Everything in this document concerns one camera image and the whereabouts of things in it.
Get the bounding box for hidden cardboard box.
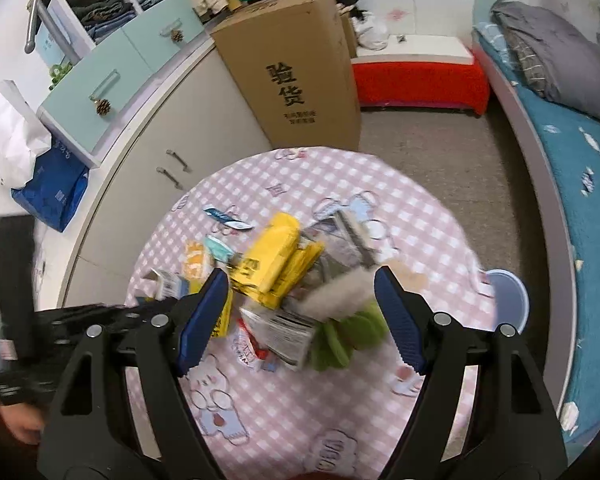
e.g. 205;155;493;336
337;5;359;61

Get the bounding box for beige cabinet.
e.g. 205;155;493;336
35;35;277;313

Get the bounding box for clear silver wrapper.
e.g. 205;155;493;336
299;209;382;302

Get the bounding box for beige fuzzy cloth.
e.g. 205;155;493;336
299;259;429;322

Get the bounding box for person's left forearm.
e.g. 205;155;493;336
0;390;47;448

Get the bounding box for metal pole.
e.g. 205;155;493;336
24;0;54;56

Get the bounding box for grey bed frame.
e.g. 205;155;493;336
471;30;581;413

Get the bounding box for green fuzzy cloth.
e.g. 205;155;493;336
309;305;392;372

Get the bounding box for tall cardboard box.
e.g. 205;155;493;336
210;0;363;152

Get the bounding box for folded clothes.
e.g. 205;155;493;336
72;0;168;43

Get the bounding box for green plastic item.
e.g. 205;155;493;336
47;62;74;87

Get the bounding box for white paper bag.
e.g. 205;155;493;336
0;80;54;194

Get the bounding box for metal cabinet handle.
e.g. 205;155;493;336
155;165;184;191
165;148;192;174

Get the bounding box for teal drawer unit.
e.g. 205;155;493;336
37;0;207;169

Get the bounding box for grey blanket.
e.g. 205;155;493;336
490;0;600;132

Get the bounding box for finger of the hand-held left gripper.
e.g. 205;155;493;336
125;296;183;318

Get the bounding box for small white blue carton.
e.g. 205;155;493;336
144;269;191;303

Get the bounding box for pale teal packet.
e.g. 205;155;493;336
202;236;242;267

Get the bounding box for blue white wrapper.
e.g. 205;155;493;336
202;207;254;231

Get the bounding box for blue printed bedsheet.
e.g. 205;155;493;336
475;22;600;446

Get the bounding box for large yellow packet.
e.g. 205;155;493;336
229;212;302;309

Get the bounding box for red white wrapper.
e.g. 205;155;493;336
232;317;277;372

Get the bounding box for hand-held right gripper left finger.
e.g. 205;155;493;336
37;267;231;480

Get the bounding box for orange white snack packet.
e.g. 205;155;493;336
181;240;216;282

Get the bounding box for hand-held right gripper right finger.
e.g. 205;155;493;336
374;266;568;480

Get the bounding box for crumpled yellow packet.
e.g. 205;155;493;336
279;239;326;297

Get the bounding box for red storage bench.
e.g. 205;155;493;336
350;35;491;119

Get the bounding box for pink checkered tablecloth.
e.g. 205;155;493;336
122;146;501;480

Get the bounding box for blue bag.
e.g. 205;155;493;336
10;145;91;234

